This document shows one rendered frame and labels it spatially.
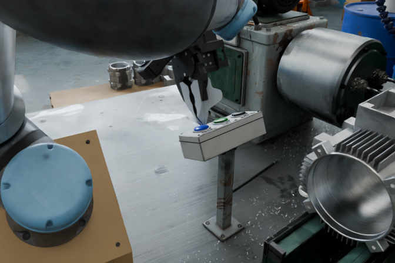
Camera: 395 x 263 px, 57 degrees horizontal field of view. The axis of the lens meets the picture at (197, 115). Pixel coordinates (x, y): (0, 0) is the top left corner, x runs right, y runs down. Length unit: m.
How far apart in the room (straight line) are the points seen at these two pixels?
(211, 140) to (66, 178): 0.28
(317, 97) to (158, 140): 0.52
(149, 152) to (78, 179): 0.62
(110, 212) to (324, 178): 0.42
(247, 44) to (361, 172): 0.50
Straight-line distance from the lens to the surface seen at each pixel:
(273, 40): 1.06
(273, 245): 0.68
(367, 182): 0.84
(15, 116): 0.55
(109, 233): 0.76
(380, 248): 0.69
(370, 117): 0.68
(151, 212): 0.93
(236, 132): 0.72
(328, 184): 0.76
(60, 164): 0.54
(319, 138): 0.70
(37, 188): 0.54
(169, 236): 0.86
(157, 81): 3.40
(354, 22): 2.99
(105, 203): 0.77
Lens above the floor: 1.41
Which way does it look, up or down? 27 degrees down
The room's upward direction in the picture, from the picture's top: straight up
